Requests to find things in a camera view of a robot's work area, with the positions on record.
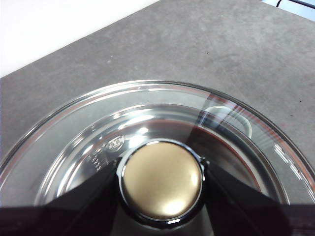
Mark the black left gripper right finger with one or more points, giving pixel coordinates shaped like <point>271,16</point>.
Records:
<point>246,211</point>

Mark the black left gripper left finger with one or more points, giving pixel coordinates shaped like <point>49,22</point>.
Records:
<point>61,211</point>

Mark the glass lid with green knob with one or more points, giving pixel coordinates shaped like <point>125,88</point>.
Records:
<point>162,179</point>

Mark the pale green electric cooking pot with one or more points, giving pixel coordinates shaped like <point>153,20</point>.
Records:
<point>246,125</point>

